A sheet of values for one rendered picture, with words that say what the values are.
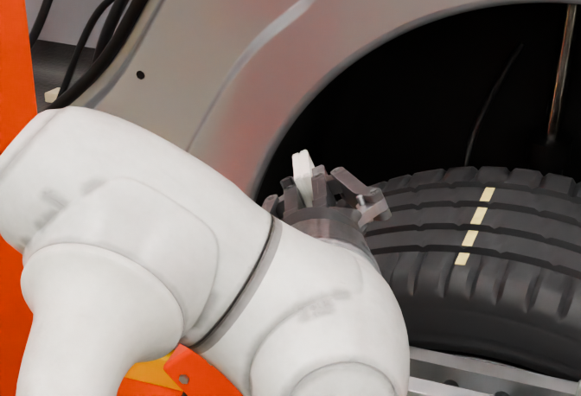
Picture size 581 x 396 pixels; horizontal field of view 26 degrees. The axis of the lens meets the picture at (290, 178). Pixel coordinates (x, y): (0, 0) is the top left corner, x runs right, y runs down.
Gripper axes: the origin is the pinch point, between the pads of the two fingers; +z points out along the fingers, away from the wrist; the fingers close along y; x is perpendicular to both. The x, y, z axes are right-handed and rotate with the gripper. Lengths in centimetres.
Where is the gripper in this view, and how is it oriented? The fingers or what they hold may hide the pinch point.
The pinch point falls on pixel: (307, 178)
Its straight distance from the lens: 113.2
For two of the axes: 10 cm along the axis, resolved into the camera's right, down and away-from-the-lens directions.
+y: 9.2, -3.8, -1.1
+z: -0.3, -3.4, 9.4
